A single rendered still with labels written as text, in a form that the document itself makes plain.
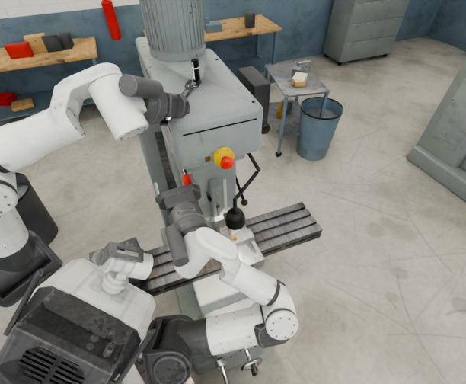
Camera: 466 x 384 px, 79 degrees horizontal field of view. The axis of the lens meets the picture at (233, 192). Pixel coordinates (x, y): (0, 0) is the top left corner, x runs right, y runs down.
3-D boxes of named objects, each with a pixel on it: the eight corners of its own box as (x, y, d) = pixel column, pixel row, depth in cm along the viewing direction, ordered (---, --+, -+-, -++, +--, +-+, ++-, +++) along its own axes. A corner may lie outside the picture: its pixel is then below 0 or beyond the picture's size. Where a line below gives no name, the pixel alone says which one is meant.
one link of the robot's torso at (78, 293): (75, 492, 59) (157, 374, 53) (-85, 425, 55) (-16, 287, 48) (126, 372, 88) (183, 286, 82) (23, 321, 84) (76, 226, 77)
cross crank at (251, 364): (265, 371, 145) (266, 366, 136) (244, 381, 142) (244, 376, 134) (253, 340, 155) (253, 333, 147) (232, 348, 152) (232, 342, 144)
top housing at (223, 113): (263, 152, 87) (266, 104, 75) (180, 174, 81) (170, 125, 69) (215, 86, 117) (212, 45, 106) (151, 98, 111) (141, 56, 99)
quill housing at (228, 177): (238, 211, 125) (238, 155, 102) (193, 225, 120) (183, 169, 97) (224, 183, 137) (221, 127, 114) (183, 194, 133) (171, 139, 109)
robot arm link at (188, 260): (212, 216, 72) (227, 252, 65) (192, 242, 77) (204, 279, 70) (172, 209, 65) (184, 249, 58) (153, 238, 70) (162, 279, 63)
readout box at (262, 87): (269, 124, 136) (273, 82, 120) (252, 129, 133) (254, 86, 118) (253, 105, 149) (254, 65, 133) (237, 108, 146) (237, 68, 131)
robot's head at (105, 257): (128, 281, 71) (143, 266, 67) (93, 276, 66) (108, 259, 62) (129, 260, 75) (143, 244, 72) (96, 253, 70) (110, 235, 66)
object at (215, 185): (223, 219, 118) (221, 184, 103) (215, 222, 117) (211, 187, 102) (220, 212, 121) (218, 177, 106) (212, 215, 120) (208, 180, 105)
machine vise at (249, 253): (263, 265, 147) (265, 254, 139) (237, 276, 143) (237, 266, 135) (236, 217, 169) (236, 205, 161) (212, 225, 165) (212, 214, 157)
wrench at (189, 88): (170, 127, 69) (170, 124, 68) (155, 125, 70) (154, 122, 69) (201, 82, 85) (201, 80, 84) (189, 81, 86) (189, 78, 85)
